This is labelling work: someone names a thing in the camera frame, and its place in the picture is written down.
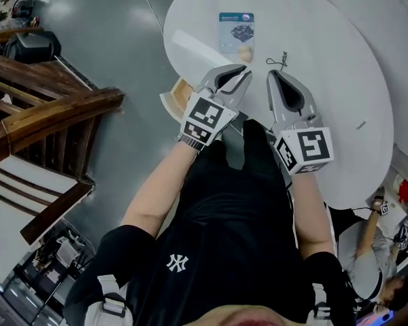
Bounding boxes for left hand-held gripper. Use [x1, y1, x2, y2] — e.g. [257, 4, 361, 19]
[175, 64, 254, 152]

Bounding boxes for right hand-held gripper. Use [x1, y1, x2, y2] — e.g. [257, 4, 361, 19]
[267, 69, 335, 176]

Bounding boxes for metal eyelash curler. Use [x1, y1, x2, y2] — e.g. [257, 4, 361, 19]
[265, 50, 289, 71]

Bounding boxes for large wooden drawer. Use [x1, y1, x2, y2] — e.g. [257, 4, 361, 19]
[159, 77, 197, 122]

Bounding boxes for blue product card packet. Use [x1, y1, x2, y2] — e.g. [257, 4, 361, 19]
[218, 12, 255, 54]

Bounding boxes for person's left forearm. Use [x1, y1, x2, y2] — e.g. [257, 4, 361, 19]
[121, 143, 202, 241]

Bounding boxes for person's right forearm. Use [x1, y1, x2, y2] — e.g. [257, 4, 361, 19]
[290, 173, 337, 261]

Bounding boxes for white round table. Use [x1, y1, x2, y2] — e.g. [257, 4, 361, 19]
[163, 0, 395, 212]

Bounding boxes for person's black trousers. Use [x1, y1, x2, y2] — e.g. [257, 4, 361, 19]
[186, 119, 288, 217]

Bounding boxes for black wristwatch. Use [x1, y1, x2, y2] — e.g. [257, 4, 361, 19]
[175, 134, 205, 153]

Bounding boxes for person's black shirt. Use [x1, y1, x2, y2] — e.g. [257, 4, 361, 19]
[63, 181, 356, 326]

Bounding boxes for black bag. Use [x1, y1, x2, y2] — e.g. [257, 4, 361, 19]
[3, 31, 62, 64]

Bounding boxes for person's face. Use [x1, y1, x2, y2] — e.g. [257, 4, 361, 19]
[190, 304, 295, 326]

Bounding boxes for cluttered equipment cart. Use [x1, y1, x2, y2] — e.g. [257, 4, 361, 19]
[0, 215, 98, 326]

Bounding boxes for white floor cable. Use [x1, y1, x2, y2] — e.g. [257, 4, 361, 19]
[133, 0, 165, 35]

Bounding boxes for white harness strap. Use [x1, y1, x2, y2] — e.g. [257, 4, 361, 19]
[84, 274, 133, 326]
[307, 282, 336, 326]

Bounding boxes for red and black cable reel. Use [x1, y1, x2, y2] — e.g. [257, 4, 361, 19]
[12, 0, 35, 18]

